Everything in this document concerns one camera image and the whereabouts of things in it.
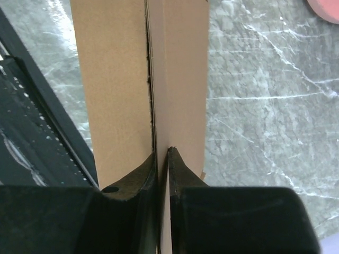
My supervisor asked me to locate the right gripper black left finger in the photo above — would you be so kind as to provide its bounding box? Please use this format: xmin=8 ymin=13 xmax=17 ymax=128
xmin=1 ymin=155 xmax=157 ymax=253

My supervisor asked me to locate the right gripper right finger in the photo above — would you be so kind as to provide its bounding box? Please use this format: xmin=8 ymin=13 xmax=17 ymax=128
xmin=168 ymin=147 xmax=321 ymax=253

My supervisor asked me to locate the brown cardboard box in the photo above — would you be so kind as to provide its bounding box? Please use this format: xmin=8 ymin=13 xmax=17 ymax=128
xmin=70 ymin=1 xmax=209 ymax=253

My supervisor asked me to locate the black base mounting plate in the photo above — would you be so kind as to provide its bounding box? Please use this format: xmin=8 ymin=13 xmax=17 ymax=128
xmin=1 ymin=13 xmax=98 ymax=187

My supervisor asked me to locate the pink three-tier shelf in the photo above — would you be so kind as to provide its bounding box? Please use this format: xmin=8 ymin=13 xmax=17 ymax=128
xmin=307 ymin=0 xmax=339 ymax=24

